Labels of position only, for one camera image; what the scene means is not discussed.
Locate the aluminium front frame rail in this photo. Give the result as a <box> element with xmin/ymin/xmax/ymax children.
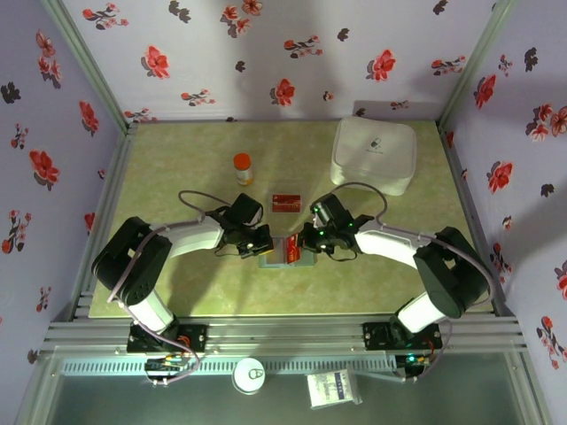
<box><xmin>39</xmin><ymin>312</ymin><xmax>531</xmax><ymax>355</ymax></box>

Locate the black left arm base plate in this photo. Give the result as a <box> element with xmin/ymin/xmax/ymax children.
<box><xmin>127</xmin><ymin>324</ymin><xmax>209</xmax><ymax>354</ymax></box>

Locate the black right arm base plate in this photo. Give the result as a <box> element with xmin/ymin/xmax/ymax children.
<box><xmin>361</xmin><ymin>321</ymin><xmax>444</xmax><ymax>352</ymax></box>

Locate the white round lid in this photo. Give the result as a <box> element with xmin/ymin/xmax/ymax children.
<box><xmin>231</xmin><ymin>357</ymin><xmax>267</xmax><ymax>395</ymax></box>

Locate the lavender right arm cable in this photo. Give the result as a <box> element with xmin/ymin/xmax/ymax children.
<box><xmin>330</xmin><ymin>182</ymin><xmax>493</xmax><ymax>320</ymax></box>

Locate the white medicine pouch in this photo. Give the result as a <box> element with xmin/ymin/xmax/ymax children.
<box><xmin>328</xmin><ymin>116</ymin><xmax>417</xmax><ymax>198</ymax></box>

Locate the aluminium frame post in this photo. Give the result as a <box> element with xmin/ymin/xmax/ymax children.
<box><xmin>39</xmin><ymin>0</ymin><xmax>138</xmax><ymax>134</ymax></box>
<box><xmin>436</xmin><ymin>0</ymin><xmax>519</xmax><ymax>129</ymax></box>

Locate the lavender left arm cable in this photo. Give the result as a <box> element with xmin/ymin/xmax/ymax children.
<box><xmin>107</xmin><ymin>189</ymin><xmax>236</xmax><ymax>328</ymax></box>

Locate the grey slotted cable duct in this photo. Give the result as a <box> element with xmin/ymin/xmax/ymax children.
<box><xmin>59</xmin><ymin>357</ymin><xmax>400</xmax><ymax>377</ymax></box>

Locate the lavender arm cable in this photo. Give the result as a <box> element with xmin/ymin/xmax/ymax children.
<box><xmin>330</xmin><ymin>182</ymin><xmax>493</xmax><ymax>320</ymax></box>
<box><xmin>107</xmin><ymin>189</ymin><xmax>236</xmax><ymax>328</ymax></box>

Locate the mint green card holder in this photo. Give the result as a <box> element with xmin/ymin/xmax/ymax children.
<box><xmin>259</xmin><ymin>236</ymin><xmax>316</xmax><ymax>269</ymax></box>

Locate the aluminium side rail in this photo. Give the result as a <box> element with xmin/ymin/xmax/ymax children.
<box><xmin>70</xmin><ymin>126</ymin><xmax>136</xmax><ymax>322</ymax></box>
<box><xmin>438</xmin><ymin>123</ymin><xmax>515</xmax><ymax>318</ymax></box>

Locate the orange-capped pill bottle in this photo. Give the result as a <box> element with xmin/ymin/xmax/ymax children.
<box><xmin>233</xmin><ymin>152</ymin><xmax>256</xmax><ymax>187</ymax></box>

